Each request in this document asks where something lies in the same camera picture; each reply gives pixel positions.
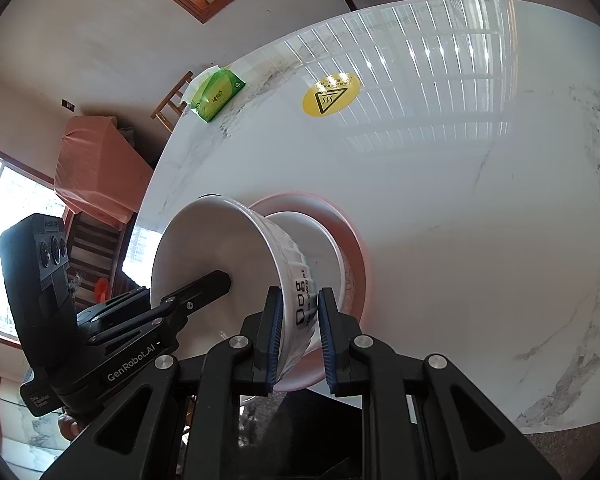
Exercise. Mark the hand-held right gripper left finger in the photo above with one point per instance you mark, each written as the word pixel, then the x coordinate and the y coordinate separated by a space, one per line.
pixel 276 340

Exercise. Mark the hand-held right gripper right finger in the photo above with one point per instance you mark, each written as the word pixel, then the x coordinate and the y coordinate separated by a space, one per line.
pixel 326 345

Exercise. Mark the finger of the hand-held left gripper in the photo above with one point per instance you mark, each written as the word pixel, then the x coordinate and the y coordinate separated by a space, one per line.
pixel 205 285

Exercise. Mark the white ribbed bowl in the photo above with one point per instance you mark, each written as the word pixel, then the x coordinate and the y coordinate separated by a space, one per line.
pixel 205 240

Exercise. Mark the large pink bowl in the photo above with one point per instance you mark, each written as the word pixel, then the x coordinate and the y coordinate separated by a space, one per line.
pixel 357 270

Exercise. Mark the white bowl with blue cartoon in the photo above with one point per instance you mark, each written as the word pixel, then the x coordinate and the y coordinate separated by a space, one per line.
pixel 320 255

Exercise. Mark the person's left hand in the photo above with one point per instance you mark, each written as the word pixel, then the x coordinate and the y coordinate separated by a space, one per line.
pixel 72 424

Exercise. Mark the dark slatted wooden furniture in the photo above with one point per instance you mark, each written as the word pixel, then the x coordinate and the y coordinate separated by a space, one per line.
pixel 97 245

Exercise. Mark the small wood-framed window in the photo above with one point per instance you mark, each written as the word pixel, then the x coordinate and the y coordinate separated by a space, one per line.
pixel 10 220

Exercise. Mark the orange cloth-covered furniture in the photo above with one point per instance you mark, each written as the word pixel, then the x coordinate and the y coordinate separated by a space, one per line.
pixel 100 170

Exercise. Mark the light wooden chair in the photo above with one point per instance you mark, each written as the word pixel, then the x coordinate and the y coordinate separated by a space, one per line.
pixel 172 102

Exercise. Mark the green tissue pack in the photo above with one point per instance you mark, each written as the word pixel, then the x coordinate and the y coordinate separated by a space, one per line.
pixel 215 92

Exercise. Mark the yellow round warning sticker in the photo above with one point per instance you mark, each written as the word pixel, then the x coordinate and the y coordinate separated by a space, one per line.
pixel 330 94

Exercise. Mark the black wall switch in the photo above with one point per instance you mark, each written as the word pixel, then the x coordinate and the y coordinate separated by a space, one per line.
pixel 69 105

